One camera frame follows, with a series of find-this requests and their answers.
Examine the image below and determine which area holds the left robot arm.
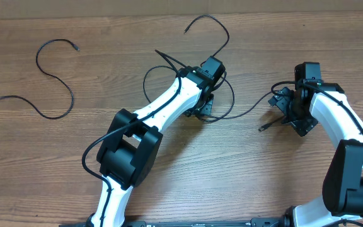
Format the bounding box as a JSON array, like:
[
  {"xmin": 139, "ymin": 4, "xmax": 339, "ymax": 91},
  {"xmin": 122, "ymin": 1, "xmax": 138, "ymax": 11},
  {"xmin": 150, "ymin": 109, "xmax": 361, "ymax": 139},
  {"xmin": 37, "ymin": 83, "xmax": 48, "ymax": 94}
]
[{"xmin": 86, "ymin": 56, "xmax": 226, "ymax": 226}]

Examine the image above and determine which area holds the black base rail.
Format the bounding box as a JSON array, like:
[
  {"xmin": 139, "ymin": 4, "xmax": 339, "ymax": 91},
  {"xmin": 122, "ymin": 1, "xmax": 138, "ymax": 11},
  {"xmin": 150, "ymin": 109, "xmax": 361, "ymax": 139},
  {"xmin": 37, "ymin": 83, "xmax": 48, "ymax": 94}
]
[{"xmin": 58, "ymin": 217, "xmax": 283, "ymax": 227}]

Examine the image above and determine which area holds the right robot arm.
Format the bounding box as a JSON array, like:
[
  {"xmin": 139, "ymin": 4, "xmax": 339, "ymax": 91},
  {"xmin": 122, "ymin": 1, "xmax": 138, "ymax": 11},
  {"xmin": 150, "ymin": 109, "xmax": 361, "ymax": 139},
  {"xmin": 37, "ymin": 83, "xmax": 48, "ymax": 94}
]
[{"xmin": 268, "ymin": 62, "xmax": 363, "ymax": 226}]

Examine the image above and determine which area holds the black audio jack cable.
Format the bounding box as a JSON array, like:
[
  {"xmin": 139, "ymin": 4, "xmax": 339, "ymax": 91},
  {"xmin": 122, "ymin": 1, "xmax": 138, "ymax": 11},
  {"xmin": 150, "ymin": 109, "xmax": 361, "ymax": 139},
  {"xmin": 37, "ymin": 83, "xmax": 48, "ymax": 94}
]
[{"xmin": 0, "ymin": 38, "xmax": 81, "ymax": 154}]

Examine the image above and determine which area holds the black USB cable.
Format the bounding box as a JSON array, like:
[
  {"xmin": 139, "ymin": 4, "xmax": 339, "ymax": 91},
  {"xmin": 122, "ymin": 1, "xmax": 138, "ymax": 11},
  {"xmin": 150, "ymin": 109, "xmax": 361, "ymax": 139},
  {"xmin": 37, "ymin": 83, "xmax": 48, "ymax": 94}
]
[{"xmin": 142, "ymin": 65, "xmax": 288, "ymax": 132}]

